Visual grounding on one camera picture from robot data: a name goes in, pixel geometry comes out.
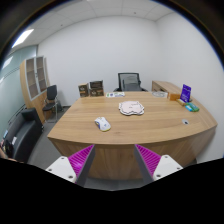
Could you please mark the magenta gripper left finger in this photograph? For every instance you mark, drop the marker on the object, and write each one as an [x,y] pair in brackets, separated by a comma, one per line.
[74,168]

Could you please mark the white computer mouse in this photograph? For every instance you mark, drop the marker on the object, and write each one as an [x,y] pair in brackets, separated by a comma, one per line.
[102,124]

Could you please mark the white printed leaflet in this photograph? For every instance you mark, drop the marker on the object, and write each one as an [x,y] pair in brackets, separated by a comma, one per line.
[115,94]

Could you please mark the black visitor chair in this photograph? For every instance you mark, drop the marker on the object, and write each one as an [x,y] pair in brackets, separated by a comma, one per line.
[51,101]

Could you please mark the white tissue pack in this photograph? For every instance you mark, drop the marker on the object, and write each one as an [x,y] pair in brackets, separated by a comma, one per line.
[160,94]

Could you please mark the round desk cable grommet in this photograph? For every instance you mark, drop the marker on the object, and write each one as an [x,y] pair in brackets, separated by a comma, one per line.
[184,121]

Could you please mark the small brown box left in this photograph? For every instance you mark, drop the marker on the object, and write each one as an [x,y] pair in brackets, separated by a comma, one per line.
[84,90]

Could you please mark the wooden office desk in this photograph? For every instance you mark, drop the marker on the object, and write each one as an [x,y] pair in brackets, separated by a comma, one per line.
[159,128]

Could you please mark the black leather sofa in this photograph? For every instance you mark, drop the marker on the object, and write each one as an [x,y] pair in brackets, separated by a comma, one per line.
[22,135]

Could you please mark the wooden side cabinet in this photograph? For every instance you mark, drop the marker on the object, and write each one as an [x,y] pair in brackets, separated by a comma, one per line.
[173,92]

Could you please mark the ceiling light panel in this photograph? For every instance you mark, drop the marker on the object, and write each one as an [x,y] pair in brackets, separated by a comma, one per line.
[22,37]

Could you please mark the green packet on desk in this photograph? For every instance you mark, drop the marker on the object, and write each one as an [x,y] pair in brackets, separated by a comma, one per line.
[192,107]

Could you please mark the dark brown box right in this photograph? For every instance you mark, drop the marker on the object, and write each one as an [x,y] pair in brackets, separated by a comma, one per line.
[96,88]

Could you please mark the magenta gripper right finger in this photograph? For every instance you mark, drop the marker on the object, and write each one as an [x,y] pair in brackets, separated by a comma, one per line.
[153,166]

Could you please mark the wooden bookcase with glass doors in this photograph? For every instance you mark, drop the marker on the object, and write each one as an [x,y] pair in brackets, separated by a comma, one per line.
[34,83]

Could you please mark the grey mesh office chair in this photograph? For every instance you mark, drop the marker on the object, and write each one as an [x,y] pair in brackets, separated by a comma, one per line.
[129,81]

